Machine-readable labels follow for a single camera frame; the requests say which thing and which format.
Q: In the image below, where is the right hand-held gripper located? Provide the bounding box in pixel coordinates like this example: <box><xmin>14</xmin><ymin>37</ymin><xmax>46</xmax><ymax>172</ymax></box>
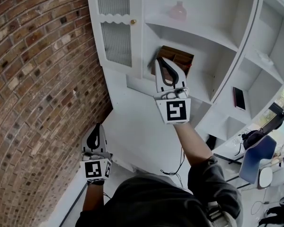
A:
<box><xmin>153</xmin><ymin>57</ymin><xmax>192</xmax><ymax>125</ymax></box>

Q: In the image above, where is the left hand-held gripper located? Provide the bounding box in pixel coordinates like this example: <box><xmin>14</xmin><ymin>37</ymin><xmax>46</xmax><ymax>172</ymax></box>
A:
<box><xmin>80</xmin><ymin>123</ymin><xmax>114</xmax><ymax>181</ymax></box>

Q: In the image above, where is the white cabinet door ribbed glass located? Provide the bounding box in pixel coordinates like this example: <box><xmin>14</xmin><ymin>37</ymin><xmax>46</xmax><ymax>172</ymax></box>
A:
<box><xmin>86</xmin><ymin>0</ymin><xmax>144</xmax><ymax>80</ymax></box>

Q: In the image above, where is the white shelving unit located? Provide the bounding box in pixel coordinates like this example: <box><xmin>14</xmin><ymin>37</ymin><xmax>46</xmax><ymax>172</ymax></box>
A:
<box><xmin>101</xmin><ymin>0</ymin><xmax>262</xmax><ymax>108</ymax></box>

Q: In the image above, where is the person's left forearm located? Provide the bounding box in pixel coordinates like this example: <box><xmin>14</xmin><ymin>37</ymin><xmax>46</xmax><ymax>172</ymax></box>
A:
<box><xmin>82</xmin><ymin>180</ymin><xmax>105</xmax><ymax>211</ymax></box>

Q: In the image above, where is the person's right forearm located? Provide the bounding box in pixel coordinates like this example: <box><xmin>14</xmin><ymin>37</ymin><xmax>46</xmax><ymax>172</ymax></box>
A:
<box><xmin>174</xmin><ymin>123</ymin><xmax>213</xmax><ymax>172</ymax></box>

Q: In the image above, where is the brown wooden organizer box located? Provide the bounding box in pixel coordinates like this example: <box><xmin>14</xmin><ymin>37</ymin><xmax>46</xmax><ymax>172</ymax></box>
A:
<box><xmin>151</xmin><ymin>45</ymin><xmax>195</xmax><ymax>79</ymax></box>

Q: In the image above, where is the pink glass vase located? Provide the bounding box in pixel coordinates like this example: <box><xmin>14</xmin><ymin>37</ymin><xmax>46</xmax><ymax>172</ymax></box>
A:
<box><xmin>169</xmin><ymin>0</ymin><xmax>187</xmax><ymax>22</ymax></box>

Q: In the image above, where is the dark smartphone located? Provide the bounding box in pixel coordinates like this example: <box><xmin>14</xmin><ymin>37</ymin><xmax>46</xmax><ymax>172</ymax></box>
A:
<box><xmin>232</xmin><ymin>86</ymin><xmax>246</xmax><ymax>112</ymax></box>

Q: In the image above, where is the person's dark shirt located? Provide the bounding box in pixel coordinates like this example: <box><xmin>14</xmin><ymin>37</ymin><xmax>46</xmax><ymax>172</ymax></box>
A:
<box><xmin>75</xmin><ymin>156</ymin><xmax>243</xmax><ymax>227</ymax></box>

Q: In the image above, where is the white crumpled bag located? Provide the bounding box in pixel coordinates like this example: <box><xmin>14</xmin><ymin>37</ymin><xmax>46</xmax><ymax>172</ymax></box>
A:
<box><xmin>255</xmin><ymin>50</ymin><xmax>274</xmax><ymax>65</ymax></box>

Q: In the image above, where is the black bag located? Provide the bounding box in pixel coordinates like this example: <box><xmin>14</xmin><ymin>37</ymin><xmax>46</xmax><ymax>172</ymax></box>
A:
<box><xmin>241</xmin><ymin>129</ymin><xmax>266</xmax><ymax>151</ymax></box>

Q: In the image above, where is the blue chair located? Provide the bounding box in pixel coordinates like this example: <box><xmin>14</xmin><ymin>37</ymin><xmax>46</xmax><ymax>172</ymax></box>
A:
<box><xmin>239</xmin><ymin>135</ymin><xmax>277</xmax><ymax>185</ymax></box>

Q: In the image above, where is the white round stool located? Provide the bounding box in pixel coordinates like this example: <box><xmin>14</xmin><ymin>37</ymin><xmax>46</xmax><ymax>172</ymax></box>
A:
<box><xmin>257</xmin><ymin>167</ymin><xmax>274</xmax><ymax>189</ymax></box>

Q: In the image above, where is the black office chair base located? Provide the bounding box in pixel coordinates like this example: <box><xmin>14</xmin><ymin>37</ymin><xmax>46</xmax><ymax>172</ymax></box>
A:
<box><xmin>257</xmin><ymin>195</ymin><xmax>284</xmax><ymax>227</ymax></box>

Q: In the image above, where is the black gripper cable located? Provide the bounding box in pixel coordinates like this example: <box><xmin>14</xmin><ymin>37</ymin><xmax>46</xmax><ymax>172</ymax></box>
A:
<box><xmin>160</xmin><ymin>147</ymin><xmax>187</xmax><ymax>190</ymax></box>

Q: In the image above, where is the grey strapped pouch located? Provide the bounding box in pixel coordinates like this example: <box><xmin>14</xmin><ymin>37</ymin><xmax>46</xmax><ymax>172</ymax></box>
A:
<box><xmin>208</xmin><ymin>201</ymin><xmax>237</xmax><ymax>227</ymax></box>

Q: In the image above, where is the white floor cable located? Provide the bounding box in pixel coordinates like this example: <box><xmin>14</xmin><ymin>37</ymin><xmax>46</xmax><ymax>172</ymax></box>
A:
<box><xmin>250</xmin><ymin>200</ymin><xmax>270</xmax><ymax>216</ymax></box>

